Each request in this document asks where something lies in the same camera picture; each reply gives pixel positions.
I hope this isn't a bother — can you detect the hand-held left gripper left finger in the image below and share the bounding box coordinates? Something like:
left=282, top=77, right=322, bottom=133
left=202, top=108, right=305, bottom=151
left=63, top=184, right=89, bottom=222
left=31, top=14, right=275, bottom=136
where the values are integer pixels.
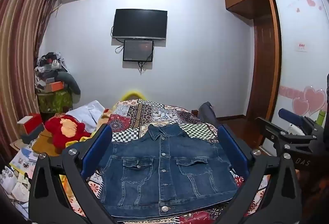
left=28, top=124, right=116, bottom=224

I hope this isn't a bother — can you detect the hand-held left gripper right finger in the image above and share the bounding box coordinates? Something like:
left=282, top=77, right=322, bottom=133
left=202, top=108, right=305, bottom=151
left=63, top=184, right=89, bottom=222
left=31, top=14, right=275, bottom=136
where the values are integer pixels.
left=218, top=125, right=303, bottom=224

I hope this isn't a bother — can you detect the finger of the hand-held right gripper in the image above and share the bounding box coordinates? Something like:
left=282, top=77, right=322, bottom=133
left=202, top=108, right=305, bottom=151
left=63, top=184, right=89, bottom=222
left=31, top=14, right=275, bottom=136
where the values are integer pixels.
left=278, top=108, right=323, bottom=135
left=255, top=117, right=317, bottom=150

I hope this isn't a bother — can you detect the blue denim jacket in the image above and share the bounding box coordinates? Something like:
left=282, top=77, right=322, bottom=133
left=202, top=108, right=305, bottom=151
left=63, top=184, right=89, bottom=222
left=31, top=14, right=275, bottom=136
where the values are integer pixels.
left=99, top=123, right=238, bottom=217

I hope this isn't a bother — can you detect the peach fleece blanket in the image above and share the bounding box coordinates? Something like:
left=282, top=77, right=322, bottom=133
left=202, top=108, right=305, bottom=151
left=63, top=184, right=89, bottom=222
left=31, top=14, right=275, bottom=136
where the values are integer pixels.
left=99, top=108, right=114, bottom=122

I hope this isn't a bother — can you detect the white door with heart stickers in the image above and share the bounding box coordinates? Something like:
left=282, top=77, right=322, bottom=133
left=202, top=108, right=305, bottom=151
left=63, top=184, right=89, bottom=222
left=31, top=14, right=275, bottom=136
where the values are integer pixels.
left=272, top=0, right=329, bottom=132

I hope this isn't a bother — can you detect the white cloth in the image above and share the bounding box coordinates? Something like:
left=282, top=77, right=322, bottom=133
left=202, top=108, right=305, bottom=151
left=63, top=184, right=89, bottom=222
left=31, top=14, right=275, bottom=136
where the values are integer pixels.
left=65, top=101, right=106, bottom=133

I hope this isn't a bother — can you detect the red plush toy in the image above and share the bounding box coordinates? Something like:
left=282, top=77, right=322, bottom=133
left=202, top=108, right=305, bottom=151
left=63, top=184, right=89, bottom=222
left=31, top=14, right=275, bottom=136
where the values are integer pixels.
left=45, top=115, right=92, bottom=149

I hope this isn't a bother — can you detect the wooden wardrobe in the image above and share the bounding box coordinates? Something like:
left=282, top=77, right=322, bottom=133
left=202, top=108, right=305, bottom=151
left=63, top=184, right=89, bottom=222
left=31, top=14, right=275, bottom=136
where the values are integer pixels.
left=224, top=0, right=318, bottom=142

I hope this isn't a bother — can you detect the yellow plastic chair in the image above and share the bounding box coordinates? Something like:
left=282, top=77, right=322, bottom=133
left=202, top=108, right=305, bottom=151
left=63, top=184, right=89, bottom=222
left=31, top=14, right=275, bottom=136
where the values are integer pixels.
left=121, top=89, right=147, bottom=101

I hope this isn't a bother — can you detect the patchwork printed bedspread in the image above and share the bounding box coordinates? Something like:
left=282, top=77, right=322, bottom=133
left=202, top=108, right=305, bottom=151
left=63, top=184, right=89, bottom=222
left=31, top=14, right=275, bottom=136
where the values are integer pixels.
left=59, top=98, right=270, bottom=224

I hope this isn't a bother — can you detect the dark grey box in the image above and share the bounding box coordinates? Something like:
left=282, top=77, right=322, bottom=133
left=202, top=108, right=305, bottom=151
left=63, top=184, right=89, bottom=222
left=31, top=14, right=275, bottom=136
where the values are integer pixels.
left=21, top=124, right=45, bottom=143

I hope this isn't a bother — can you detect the grey neck pillow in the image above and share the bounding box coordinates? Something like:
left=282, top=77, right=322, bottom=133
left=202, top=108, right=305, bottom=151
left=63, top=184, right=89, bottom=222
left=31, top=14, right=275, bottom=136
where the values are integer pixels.
left=58, top=71, right=81, bottom=96

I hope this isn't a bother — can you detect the red box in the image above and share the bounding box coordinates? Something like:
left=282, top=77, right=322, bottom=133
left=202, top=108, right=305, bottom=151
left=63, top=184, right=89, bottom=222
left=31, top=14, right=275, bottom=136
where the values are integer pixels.
left=17, top=113, right=44, bottom=134

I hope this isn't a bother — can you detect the orange box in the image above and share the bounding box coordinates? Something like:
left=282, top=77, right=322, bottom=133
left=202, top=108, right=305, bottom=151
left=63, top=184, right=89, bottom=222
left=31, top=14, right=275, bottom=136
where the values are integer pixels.
left=45, top=81, right=65, bottom=92

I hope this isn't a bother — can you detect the pile of papers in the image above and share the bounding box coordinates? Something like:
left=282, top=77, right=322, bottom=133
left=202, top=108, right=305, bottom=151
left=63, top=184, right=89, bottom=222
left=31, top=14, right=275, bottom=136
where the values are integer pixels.
left=0, top=147, right=42, bottom=204

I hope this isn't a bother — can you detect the pile of clutter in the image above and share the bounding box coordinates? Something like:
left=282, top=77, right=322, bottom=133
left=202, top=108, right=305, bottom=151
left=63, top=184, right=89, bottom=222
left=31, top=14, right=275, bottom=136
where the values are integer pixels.
left=35, top=52, right=68, bottom=83

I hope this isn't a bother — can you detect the small black monitor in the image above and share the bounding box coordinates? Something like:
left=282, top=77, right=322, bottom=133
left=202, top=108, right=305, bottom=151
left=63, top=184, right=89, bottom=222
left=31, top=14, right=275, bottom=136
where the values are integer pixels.
left=123, top=39, right=155, bottom=62

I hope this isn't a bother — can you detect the striped brown curtain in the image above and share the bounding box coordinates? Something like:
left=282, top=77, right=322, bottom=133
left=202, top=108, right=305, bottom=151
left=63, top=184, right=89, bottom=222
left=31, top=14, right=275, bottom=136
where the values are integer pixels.
left=0, top=0, right=62, bottom=163

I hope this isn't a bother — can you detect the black wall television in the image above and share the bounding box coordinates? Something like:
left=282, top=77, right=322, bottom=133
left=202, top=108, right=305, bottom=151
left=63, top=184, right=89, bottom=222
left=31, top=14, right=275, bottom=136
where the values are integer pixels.
left=113, top=9, right=168, bottom=41

